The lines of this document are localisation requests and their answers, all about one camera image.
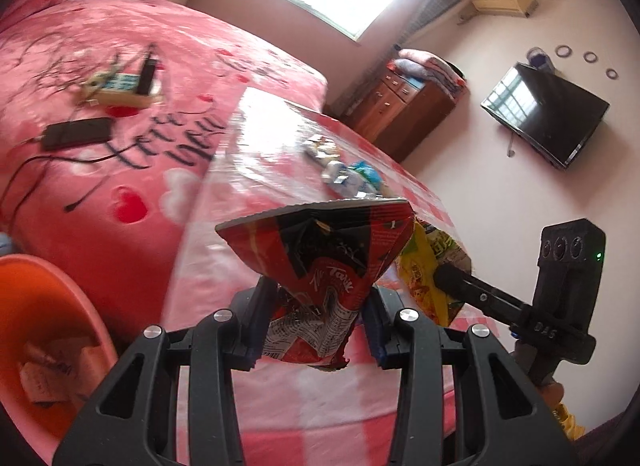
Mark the red snack bag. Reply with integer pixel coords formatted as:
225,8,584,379
215,198,416,372

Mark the black wall television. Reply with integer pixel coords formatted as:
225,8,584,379
480,62,611,170

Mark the foil snack bar wrapper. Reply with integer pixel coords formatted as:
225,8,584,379
301,135,343,163

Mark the black cable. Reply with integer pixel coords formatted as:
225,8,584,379
0,136,126,219

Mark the orange plastic basin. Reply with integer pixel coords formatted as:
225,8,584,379
0,253,121,466

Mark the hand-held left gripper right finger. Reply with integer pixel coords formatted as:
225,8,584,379
362,287,576,466

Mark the yellow snack bag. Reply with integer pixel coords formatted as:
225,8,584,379
395,218,473,329

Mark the white blue plastic bag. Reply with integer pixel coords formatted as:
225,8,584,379
322,160,388,199

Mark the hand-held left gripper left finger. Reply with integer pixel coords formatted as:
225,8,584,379
52,276,278,466

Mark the brown wooden cabinet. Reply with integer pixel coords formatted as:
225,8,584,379
340,68,458,161

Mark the black power bank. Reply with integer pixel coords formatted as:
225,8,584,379
42,117,115,150

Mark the grey checked curtain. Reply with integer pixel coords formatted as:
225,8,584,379
395,0,476,49

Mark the folded blankets pile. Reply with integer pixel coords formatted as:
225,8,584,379
390,48,468,99

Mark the beige power strip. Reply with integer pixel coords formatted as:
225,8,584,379
77,70,163,109

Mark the person's right hand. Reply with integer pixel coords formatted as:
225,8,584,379
541,380,565,412

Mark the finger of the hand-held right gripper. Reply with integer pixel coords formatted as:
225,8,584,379
434,265,531,329

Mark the black charger plug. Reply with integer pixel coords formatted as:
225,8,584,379
136,44,160,96

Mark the pale packaging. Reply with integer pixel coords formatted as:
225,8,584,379
19,336,98,404

